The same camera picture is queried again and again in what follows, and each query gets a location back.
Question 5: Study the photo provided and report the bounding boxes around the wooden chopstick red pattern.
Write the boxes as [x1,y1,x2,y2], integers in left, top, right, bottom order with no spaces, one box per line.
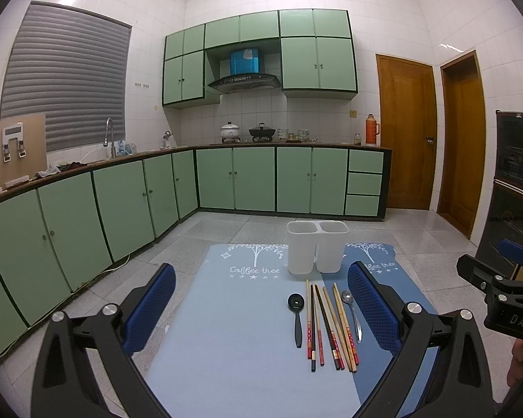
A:
[332,283,358,372]

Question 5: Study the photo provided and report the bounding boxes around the black chopstick red end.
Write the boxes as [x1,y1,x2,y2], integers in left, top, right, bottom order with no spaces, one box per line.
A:
[310,283,316,373]

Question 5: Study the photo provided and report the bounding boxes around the orange thermos flask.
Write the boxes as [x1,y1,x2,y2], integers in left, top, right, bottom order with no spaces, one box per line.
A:
[365,114,380,145]

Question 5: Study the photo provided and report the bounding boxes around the black wok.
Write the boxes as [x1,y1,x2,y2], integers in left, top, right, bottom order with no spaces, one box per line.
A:
[249,123,276,142]

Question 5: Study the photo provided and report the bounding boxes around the black chopstick red band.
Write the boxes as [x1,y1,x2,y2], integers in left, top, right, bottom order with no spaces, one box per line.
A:
[316,285,345,371]

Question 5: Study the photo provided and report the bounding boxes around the blue box on hood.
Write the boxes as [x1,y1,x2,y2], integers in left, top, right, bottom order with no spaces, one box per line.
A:
[229,48,261,75]

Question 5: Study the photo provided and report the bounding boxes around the white cooking pot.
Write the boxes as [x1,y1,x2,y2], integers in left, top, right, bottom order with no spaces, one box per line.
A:
[220,122,241,144]

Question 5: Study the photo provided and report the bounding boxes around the light blue table mat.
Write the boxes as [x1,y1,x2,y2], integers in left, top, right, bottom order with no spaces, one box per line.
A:
[146,243,361,417]

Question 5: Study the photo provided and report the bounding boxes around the black range hood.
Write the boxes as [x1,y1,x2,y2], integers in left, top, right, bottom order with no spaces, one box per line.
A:
[209,73,281,94]

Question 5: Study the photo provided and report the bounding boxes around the person right hand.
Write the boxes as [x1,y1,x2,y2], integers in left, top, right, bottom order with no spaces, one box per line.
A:
[506,339,523,388]

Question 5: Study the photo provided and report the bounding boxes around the grey window blind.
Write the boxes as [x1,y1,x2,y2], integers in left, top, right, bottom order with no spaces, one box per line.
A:
[0,2,132,151]

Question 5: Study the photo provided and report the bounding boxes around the white two-compartment utensil holder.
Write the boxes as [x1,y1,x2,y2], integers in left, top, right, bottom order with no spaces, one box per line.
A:
[287,220,349,274]

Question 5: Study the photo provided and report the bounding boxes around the wooden chopstick red tip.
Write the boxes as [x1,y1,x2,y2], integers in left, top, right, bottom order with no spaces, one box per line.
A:
[312,284,325,367]

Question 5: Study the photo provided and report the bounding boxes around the silver metal spoon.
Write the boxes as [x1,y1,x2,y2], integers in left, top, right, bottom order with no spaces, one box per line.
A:
[341,290,363,342]

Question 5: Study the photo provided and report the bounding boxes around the green upper wall cabinets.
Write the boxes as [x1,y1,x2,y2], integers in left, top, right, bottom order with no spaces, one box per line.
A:
[162,9,358,109]

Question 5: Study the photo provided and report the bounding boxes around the dark blue table mat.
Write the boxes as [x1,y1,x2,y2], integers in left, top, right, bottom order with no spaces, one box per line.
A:
[322,242,435,401]

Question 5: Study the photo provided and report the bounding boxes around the chrome sink faucet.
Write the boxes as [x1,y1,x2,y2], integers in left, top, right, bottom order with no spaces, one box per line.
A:
[104,118,116,158]

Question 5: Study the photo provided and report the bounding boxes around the brown wooden door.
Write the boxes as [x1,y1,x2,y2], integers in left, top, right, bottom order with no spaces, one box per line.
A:
[376,55,437,209]
[437,51,486,237]

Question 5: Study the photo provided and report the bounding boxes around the green lower kitchen cabinets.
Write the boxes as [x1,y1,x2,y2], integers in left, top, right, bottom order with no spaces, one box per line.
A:
[0,145,393,356]

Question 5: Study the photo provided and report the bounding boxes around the cardboard board with device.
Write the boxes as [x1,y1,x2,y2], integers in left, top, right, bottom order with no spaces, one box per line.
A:
[0,114,47,190]

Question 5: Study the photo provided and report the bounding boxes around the black spoon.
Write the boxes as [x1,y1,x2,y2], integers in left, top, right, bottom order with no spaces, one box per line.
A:
[287,293,305,348]

